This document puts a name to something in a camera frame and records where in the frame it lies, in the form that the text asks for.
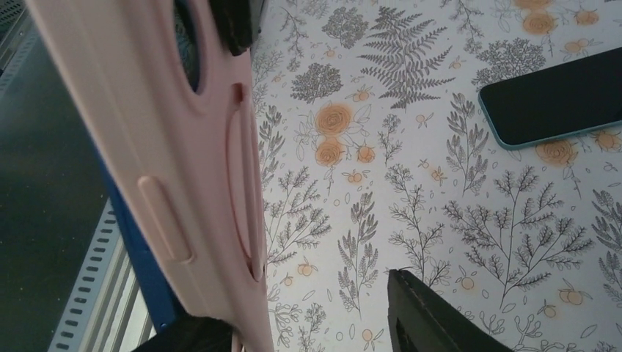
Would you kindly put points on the perforated cable duct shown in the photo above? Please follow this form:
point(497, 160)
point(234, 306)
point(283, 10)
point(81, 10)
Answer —
point(85, 324)

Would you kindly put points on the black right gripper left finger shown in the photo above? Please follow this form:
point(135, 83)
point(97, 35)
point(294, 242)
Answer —
point(191, 334)

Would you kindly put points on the aluminium frame rail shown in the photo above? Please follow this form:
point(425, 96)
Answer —
point(121, 321)

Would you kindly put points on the teal edged black phone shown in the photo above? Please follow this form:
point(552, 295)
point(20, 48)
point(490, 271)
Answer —
point(565, 100)

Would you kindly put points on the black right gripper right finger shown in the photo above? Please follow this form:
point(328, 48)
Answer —
point(420, 320)

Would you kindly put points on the pink silicone phone case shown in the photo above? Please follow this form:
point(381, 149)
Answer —
point(170, 111)

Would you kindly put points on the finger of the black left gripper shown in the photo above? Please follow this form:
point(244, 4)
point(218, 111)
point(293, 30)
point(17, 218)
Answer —
point(238, 23)

